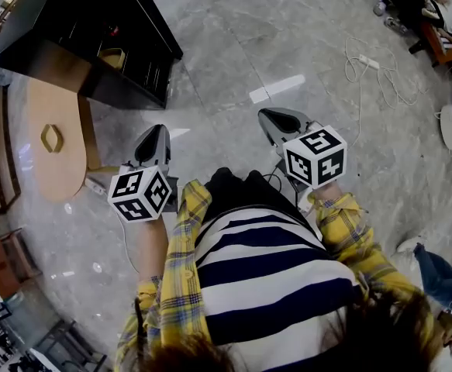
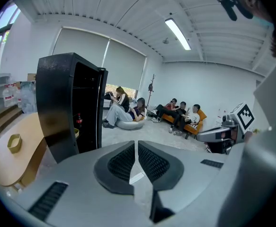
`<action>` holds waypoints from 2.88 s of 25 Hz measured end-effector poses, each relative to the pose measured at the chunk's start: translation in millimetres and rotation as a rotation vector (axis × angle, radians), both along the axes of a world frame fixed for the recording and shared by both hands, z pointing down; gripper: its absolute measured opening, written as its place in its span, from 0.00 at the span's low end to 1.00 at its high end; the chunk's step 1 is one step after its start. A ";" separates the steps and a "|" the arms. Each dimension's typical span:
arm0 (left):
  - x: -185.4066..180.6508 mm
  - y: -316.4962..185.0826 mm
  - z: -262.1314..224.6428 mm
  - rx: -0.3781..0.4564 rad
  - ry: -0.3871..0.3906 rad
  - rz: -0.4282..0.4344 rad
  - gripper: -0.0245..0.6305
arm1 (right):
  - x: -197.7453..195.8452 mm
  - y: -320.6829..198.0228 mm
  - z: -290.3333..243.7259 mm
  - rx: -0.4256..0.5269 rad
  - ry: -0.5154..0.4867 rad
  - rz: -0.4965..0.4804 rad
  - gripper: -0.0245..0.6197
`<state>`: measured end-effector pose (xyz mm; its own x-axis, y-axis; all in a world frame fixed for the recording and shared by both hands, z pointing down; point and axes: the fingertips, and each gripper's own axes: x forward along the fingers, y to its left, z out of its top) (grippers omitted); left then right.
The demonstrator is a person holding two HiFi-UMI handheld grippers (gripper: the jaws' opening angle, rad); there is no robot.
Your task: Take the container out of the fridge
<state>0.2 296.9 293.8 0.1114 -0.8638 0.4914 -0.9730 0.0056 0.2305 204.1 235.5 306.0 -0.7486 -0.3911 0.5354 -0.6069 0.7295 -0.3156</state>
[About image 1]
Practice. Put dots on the yellow container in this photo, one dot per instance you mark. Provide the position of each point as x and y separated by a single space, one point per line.
113 57

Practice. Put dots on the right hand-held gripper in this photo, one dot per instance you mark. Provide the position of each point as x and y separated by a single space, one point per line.
315 157

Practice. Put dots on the white power strip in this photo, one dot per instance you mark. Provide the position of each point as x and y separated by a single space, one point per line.
94 187
369 61

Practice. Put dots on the oval wooden table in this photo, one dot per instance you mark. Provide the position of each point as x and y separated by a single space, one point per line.
59 103

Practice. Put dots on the yellow plaid overshirt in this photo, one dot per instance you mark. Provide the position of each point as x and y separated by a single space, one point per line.
179 269

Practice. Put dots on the black trousers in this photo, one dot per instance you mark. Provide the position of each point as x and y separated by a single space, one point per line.
229 188

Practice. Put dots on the gold hexagonal ornament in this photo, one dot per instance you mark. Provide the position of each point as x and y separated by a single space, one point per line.
46 140

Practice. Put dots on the striped navy white shirt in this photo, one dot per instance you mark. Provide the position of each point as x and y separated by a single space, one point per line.
260 285

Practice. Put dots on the wooden chair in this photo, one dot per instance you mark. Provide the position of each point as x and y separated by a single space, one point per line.
1 149

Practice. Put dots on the black metal frame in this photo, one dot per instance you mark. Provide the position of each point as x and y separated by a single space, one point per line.
66 343

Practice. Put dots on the orange sofa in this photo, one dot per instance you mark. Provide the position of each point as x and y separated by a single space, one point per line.
439 47

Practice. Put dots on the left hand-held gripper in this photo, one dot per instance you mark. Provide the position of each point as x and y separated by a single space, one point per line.
140 194

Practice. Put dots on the black fridge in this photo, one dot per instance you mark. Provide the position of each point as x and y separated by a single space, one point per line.
70 21

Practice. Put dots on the person's right forearm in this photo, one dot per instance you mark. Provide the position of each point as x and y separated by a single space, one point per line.
346 223

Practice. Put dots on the person's left forearm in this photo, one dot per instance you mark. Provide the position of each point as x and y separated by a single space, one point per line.
154 246

